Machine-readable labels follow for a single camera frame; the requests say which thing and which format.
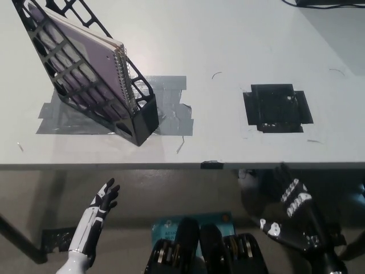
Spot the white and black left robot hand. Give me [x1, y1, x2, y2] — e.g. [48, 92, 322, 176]
[68, 178, 121, 256]

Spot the purple spiral notebook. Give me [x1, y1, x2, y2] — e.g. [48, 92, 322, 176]
[26, 0, 136, 120]

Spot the black lattice file holder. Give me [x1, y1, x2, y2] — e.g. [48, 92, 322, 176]
[11, 0, 160, 147]

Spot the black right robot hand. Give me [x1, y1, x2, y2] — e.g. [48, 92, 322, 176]
[258, 163, 343, 253]

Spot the black cable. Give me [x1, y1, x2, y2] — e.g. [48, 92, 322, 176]
[281, 0, 365, 10]

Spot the black ribbed robot body block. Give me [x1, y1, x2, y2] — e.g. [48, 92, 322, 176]
[199, 222, 269, 274]
[144, 216, 201, 274]

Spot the small black tape strip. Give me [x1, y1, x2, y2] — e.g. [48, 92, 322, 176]
[200, 160, 225, 170]

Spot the black square tape patch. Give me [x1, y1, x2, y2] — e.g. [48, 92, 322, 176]
[242, 83, 314, 134]

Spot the black slanted table leg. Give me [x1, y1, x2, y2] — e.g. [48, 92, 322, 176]
[0, 212, 48, 264]

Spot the dark furniture leg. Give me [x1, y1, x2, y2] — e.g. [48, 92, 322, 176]
[340, 236, 365, 262]

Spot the grey tape patch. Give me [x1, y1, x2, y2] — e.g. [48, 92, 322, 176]
[35, 75, 195, 136]

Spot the blue box under table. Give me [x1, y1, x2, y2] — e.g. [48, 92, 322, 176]
[151, 211, 236, 257]

